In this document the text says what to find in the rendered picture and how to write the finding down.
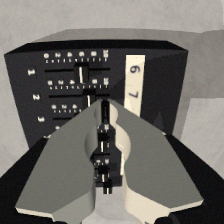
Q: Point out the black lighting desk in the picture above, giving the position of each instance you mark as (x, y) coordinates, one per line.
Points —
(145, 76)

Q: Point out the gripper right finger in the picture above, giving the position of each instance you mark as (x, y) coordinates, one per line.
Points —
(161, 176)

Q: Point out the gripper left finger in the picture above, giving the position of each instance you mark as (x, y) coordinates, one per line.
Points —
(55, 180)

